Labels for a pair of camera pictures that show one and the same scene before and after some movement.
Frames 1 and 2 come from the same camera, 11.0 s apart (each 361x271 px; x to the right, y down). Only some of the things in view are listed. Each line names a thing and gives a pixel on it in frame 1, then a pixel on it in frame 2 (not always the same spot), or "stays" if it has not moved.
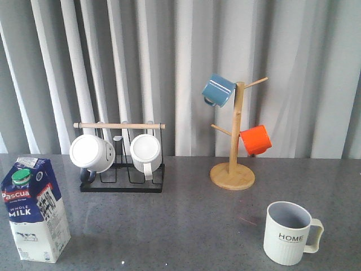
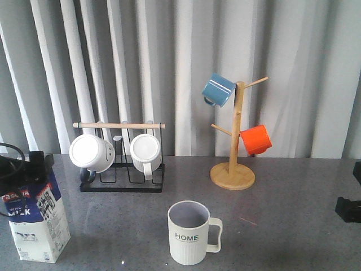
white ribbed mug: (146, 154) stays
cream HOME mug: (290, 232) → (188, 222)
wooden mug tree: (232, 175) stays
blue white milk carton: (36, 209) stays
